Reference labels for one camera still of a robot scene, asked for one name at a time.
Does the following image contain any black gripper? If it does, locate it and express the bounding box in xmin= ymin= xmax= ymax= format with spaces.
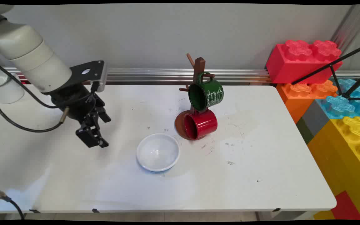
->
xmin=50 ymin=84 xmax=112 ymax=148

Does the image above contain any green enamel mug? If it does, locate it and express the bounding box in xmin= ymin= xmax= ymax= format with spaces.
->
xmin=188 ymin=72 xmax=224 ymax=112

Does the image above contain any white bowl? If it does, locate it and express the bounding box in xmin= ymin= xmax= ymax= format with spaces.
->
xmin=136 ymin=133 xmax=180 ymax=173

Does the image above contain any white mug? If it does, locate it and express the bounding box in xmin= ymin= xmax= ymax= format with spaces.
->
xmin=0 ymin=67 xmax=25 ymax=104

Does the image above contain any red enamel mug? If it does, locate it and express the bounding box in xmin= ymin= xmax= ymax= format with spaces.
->
xmin=183 ymin=109 xmax=218 ymax=141

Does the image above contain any brown wooden mug tree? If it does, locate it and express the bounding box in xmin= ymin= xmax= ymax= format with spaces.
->
xmin=175 ymin=53 xmax=215 ymax=140

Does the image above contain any orange giant toy brick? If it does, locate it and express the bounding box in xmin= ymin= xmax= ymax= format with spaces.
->
xmin=276 ymin=80 xmax=338 ymax=124

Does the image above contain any red giant toy brick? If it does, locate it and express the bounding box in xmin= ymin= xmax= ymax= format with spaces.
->
xmin=266 ymin=40 xmax=343 ymax=84

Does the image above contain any dark green toy brick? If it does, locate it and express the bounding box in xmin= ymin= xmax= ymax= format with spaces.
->
xmin=296 ymin=117 xmax=314 ymax=145

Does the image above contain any grey giant toy brick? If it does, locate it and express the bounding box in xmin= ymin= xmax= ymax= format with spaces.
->
xmin=302 ymin=99 xmax=331 ymax=137

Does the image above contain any blue giant toy brick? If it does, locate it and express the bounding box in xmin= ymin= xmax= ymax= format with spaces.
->
xmin=316 ymin=78 xmax=360 ymax=119

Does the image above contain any black tripod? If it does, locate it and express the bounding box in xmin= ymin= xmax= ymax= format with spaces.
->
xmin=292 ymin=42 xmax=360 ymax=101

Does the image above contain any yellow giant toy brick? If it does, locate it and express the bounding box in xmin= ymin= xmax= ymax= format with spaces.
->
xmin=307 ymin=116 xmax=360 ymax=221

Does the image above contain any small red toy brick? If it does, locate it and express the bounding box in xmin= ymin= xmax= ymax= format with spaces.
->
xmin=331 ymin=191 xmax=360 ymax=220

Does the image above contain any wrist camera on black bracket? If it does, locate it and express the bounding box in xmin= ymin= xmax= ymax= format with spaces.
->
xmin=70 ymin=60 xmax=108 ymax=93

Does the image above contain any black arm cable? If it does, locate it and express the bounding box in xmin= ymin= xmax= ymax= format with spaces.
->
xmin=0 ymin=59 xmax=94 ymax=133

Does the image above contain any aluminium rail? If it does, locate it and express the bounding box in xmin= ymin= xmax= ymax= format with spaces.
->
xmin=0 ymin=67 xmax=360 ymax=85

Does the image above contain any cable with metal connector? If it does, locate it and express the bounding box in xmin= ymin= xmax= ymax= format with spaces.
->
xmin=0 ymin=185 xmax=25 ymax=220

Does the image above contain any aluminium vertical post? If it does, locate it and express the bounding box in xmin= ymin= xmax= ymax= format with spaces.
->
xmin=330 ymin=5 xmax=360 ymax=53

